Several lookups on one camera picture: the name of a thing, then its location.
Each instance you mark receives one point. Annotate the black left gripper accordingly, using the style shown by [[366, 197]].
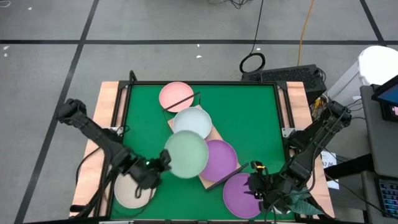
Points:
[[146, 174]]

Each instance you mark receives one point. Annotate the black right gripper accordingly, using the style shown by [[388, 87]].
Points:
[[273, 189]]

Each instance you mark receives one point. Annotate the purple plate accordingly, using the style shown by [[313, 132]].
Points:
[[236, 196], [222, 160]]

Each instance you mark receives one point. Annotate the mint green plate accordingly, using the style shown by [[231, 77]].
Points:
[[186, 154]]

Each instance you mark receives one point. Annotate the light blue plate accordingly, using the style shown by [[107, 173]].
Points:
[[192, 119]]

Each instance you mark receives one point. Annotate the beige plate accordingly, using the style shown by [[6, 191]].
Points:
[[127, 194]]

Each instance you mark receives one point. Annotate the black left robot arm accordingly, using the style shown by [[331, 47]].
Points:
[[93, 132]]

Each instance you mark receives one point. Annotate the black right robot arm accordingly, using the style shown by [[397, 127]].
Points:
[[314, 140]]

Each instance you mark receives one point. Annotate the yellow tag on gripper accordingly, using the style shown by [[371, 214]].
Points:
[[260, 167]]

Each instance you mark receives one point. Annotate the artificial plant in white pot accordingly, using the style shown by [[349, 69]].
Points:
[[303, 207]]

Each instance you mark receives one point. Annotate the salmon pink plate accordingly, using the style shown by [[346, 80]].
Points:
[[174, 95]]

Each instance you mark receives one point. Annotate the green table mat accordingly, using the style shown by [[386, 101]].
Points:
[[248, 124]]

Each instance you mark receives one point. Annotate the white paper sheet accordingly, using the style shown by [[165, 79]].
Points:
[[328, 160]]

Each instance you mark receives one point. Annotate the black desk leg bar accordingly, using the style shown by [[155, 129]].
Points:
[[348, 166]]

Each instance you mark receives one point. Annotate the power strip with yellow plugs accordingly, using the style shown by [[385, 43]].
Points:
[[317, 104]]

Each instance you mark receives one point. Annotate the black device with lit keys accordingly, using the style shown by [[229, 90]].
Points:
[[388, 196]]

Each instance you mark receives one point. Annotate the grey desk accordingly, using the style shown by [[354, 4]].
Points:
[[382, 146]]

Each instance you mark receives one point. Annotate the black monitor with blue screen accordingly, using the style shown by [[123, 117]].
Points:
[[390, 96]]

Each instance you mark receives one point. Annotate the white trash bin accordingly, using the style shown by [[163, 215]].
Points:
[[377, 65]]

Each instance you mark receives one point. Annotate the black table frame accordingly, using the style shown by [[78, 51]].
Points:
[[202, 83]]

